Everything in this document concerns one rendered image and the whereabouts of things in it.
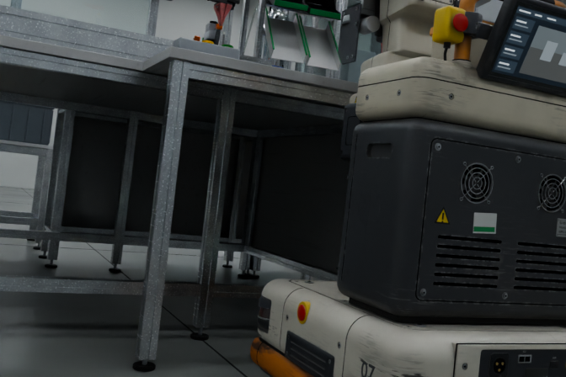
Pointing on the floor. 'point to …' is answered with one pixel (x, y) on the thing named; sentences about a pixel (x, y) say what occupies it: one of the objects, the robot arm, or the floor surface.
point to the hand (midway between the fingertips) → (221, 23)
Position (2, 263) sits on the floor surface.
